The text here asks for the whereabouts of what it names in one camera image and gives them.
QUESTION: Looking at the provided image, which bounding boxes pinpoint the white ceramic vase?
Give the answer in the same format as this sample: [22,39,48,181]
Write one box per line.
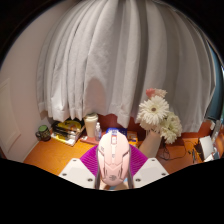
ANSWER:
[138,129,163,159]

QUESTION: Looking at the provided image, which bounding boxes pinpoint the black cover book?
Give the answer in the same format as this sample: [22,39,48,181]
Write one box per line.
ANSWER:
[51,123,84,139]

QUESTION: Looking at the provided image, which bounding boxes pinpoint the flat red book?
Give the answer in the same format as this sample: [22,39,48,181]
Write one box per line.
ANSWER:
[79,134,101,146]

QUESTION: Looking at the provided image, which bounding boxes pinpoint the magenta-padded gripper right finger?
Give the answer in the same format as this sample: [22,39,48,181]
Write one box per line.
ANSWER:
[128,144,170,190]

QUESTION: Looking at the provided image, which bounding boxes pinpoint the yellow cover book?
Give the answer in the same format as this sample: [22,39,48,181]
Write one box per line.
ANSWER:
[54,120,84,133]

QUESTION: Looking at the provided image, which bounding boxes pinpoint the white pleated curtain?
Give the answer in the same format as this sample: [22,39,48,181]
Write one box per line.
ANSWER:
[35,0,218,134]

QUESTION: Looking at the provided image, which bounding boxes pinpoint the white lidded canister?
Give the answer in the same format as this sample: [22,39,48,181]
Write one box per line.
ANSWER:
[83,113,100,138]

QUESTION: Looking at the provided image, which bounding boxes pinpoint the dark green mug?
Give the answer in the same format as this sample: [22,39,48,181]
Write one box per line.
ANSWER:
[35,124,52,143]

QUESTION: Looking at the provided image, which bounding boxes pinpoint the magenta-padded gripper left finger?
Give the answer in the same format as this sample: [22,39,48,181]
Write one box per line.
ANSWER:
[58,145,100,190]

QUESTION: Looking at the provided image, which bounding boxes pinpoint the white desk device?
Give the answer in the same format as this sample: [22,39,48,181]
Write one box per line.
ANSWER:
[194,134,218,163]

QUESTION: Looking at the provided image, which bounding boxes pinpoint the black cable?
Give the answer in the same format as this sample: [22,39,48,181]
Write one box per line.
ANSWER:
[156,138,201,164]

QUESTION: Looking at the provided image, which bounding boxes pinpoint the white flower bouquet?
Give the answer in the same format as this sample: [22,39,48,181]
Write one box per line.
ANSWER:
[135,87,184,145]

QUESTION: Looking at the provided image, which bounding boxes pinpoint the pale pink computer mouse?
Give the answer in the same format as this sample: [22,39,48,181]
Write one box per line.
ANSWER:
[96,130,131,188]

